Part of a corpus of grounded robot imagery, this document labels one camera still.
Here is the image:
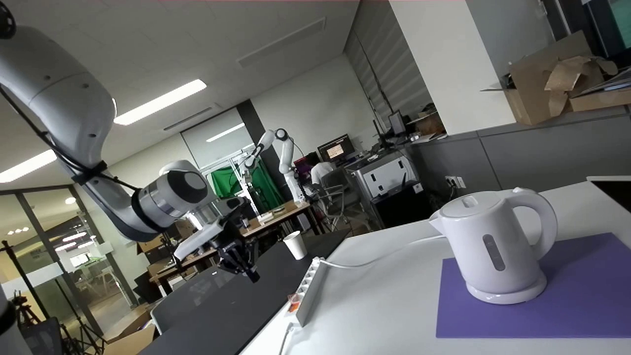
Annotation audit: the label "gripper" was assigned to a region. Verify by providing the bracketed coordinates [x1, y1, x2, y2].
[212, 217, 261, 284]

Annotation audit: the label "black table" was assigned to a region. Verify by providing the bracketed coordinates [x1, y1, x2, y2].
[138, 228, 351, 355]

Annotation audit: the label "white paper cup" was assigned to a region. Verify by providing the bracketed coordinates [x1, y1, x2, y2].
[282, 230, 308, 261]

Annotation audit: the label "wooden table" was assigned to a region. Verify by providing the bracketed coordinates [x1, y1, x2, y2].
[148, 200, 323, 297]

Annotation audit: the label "white power strip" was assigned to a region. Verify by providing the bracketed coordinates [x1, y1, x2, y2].
[287, 256, 327, 328]

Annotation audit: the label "green cloth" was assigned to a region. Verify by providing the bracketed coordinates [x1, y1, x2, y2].
[211, 158, 285, 213]

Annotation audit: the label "office chair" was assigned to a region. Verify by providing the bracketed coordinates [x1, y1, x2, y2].
[315, 167, 363, 232]

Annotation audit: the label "person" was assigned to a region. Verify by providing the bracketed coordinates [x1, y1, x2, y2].
[306, 152, 337, 187]

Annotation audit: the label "projector screen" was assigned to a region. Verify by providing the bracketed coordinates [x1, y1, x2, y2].
[179, 107, 256, 169]

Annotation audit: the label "monitor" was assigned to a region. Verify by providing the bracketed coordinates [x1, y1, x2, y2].
[387, 111, 408, 140]
[316, 134, 356, 164]

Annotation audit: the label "white and black machine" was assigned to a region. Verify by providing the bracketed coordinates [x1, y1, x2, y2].
[347, 149, 434, 230]

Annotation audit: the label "ceiling light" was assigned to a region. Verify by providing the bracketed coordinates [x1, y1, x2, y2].
[113, 78, 208, 126]
[0, 149, 59, 184]

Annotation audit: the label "stand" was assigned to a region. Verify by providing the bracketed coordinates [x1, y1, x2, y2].
[0, 240, 107, 355]

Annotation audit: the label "window blinds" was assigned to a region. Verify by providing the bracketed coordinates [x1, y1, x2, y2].
[343, 0, 435, 130]

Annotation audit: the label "white electric kettle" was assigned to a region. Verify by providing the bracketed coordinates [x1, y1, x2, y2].
[428, 187, 559, 305]

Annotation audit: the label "purple mat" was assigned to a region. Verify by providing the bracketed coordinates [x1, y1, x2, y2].
[436, 232, 631, 340]

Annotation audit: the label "open cardboard box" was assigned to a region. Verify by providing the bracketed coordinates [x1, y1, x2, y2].
[481, 31, 631, 127]

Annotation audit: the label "black cooktop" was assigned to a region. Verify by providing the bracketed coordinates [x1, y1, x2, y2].
[586, 176, 631, 213]

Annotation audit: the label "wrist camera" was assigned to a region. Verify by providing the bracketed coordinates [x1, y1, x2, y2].
[174, 218, 228, 260]

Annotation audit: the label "white cable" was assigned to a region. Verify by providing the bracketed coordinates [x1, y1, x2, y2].
[278, 322, 296, 355]

